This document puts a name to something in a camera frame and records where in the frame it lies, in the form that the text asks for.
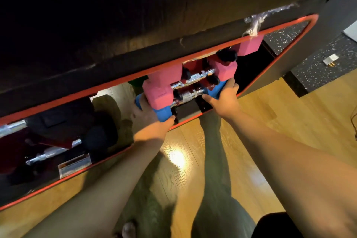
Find person's right hand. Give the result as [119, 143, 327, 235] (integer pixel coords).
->
[201, 77, 241, 120]

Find person's left hand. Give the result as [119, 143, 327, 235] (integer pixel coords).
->
[130, 94, 176, 142]

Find blue dumbbell with chrome handle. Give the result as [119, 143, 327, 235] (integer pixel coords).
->
[135, 80, 229, 123]

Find person's right forearm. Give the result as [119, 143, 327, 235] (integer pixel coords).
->
[223, 112, 357, 238]

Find person's left forearm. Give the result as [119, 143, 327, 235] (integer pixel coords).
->
[22, 135, 168, 238]

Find red dumbbell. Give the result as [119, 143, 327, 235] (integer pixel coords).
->
[183, 54, 221, 91]

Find person's grey trousers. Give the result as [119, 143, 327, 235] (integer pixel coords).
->
[131, 111, 257, 238]

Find large black dumbbell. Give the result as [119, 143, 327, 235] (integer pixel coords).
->
[8, 111, 119, 186]

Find torn clear tape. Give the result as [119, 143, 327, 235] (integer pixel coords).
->
[242, 3, 299, 37]

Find clear label holder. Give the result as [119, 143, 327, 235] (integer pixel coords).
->
[58, 153, 92, 179]

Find black speckled rubber mat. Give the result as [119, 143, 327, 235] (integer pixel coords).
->
[282, 33, 357, 98]

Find black rack with red trim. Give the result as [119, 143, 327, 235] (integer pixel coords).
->
[0, 0, 349, 212]

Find person's foot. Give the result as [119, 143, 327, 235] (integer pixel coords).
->
[122, 220, 138, 238]

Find small white metal clip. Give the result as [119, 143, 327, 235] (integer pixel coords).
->
[323, 53, 340, 67]

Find person's black shirt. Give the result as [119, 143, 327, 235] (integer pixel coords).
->
[251, 212, 304, 238]

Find white paper sheet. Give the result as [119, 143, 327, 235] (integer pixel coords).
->
[343, 20, 357, 43]

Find chrome dumbbell bar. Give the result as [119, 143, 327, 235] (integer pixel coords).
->
[0, 120, 27, 138]

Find pink dumbbell with chrome handle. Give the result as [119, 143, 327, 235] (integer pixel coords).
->
[142, 55, 238, 110]

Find thin dark cable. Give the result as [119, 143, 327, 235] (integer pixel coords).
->
[350, 105, 357, 141]

